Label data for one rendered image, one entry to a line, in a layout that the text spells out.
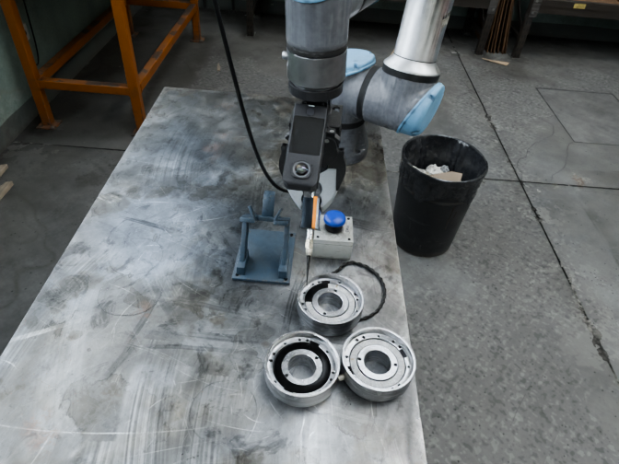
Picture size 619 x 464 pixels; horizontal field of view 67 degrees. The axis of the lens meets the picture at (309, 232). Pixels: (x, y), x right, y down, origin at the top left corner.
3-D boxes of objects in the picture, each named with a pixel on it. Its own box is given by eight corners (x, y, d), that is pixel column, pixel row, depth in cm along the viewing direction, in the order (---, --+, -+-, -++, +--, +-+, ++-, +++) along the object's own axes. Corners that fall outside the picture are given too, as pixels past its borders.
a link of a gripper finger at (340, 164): (347, 185, 71) (344, 134, 65) (347, 191, 70) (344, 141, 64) (317, 185, 72) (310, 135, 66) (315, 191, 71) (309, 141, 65)
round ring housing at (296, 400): (319, 424, 63) (321, 410, 60) (251, 391, 66) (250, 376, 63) (347, 364, 70) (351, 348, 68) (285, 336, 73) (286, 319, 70)
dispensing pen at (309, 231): (296, 284, 70) (303, 173, 72) (298, 283, 75) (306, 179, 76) (309, 284, 70) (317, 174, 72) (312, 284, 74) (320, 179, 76)
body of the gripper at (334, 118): (343, 139, 73) (348, 63, 64) (338, 173, 66) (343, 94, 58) (293, 135, 73) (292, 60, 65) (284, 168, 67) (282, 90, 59)
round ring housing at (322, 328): (367, 337, 74) (370, 320, 71) (300, 342, 72) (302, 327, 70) (353, 286, 82) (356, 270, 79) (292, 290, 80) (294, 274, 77)
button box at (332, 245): (350, 260, 86) (354, 240, 83) (311, 257, 86) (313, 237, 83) (349, 230, 92) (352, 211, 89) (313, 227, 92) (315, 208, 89)
